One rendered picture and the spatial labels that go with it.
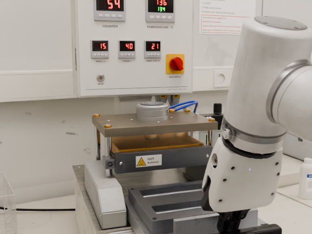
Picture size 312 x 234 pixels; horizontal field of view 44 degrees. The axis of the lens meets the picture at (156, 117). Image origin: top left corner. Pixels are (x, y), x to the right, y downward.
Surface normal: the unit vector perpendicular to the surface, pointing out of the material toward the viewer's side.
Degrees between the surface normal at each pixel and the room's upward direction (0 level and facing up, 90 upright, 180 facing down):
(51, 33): 90
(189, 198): 0
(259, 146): 109
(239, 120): 101
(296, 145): 90
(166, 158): 90
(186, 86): 90
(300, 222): 0
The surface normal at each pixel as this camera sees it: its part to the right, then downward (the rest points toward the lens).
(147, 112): -0.32, 0.16
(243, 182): 0.29, 0.49
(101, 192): 0.20, -0.64
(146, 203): 0.00, -0.99
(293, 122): -0.85, 0.39
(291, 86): -0.61, -0.44
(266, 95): -0.84, 0.14
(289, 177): 0.46, 0.15
